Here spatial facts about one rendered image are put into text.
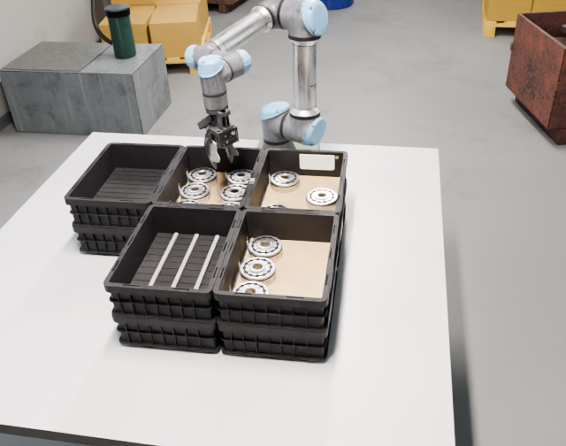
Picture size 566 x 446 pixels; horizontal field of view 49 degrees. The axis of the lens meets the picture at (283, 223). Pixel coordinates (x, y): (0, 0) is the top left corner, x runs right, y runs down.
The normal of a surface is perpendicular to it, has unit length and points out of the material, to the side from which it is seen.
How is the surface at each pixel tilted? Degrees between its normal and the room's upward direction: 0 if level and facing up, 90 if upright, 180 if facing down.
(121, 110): 90
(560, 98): 90
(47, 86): 90
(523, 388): 0
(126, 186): 0
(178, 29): 90
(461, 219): 0
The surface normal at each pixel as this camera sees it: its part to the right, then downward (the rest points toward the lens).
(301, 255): -0.04, -0.82
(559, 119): 0.07, 0.57
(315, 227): -0.15, 0.57
